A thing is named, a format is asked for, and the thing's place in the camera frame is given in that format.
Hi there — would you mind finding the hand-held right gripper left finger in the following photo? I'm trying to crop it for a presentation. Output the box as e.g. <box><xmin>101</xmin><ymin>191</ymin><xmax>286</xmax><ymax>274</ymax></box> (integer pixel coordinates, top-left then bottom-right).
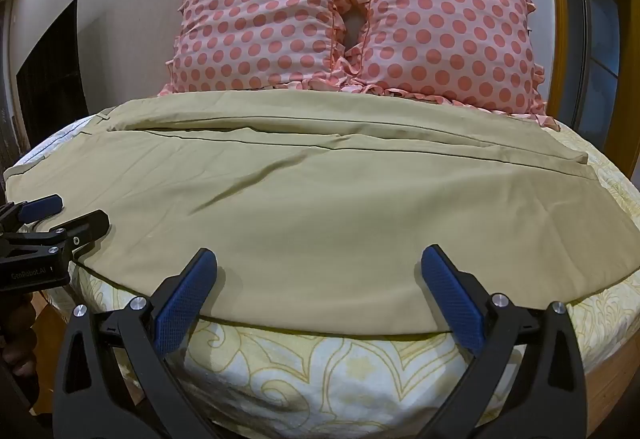
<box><xmin>52</xmin><ymin>247</ymin><xmax>224</xmax><ymax>439</ymax></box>

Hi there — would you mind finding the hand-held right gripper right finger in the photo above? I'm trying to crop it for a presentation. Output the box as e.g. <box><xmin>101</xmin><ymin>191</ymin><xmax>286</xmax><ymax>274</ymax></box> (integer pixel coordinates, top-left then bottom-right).
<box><xmin>420</xmin><ymin>244</ymin><xmax>587</xmax><ymax>439</ymax></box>

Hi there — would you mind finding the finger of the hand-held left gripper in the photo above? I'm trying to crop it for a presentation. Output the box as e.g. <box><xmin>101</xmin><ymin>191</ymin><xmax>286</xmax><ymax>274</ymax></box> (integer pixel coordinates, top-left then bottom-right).
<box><xmin>0</xmin><ymin>194</ymin><xmax>64</xmax><ymax>232</ymax></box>
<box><xmin>47</xmin><ymin>210</ymin><xmax>110</xmax><ymax>264</ymax></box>

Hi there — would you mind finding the person's left hand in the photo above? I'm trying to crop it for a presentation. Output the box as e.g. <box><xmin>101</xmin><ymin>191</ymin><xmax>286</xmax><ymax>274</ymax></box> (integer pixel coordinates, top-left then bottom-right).
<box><xmin>0</xmin><ymin>291</ymin><xmax>38</xmax><ymax>365</ymax></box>

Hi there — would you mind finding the white yellow floral bed sheet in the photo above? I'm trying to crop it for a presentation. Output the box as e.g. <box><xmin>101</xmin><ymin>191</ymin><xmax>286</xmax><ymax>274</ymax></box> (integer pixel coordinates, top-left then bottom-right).
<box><xmin>10</xmin><ymin>109</ymin><xmax>640</xmax><ymax>439</ymax></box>

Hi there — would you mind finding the pink polka dot pillow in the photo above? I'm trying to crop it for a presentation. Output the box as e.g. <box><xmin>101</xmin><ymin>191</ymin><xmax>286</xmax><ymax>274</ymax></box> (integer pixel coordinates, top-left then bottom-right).
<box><xmin>156</xmin><ymin>0</ymin><xmax>368</xmax><ymax>98</ymax></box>
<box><xmin>341</xmin><ymin>0</ymin><xmax>562</xmax><ymax>131</ymax></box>

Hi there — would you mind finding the dark wall panel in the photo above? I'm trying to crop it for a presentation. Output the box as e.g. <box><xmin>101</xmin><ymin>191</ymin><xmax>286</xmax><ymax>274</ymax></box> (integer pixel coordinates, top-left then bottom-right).
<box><xmin>16</xmin><ymin>0</ymin><xmax>83</xmax><ymax>136</ymax></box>

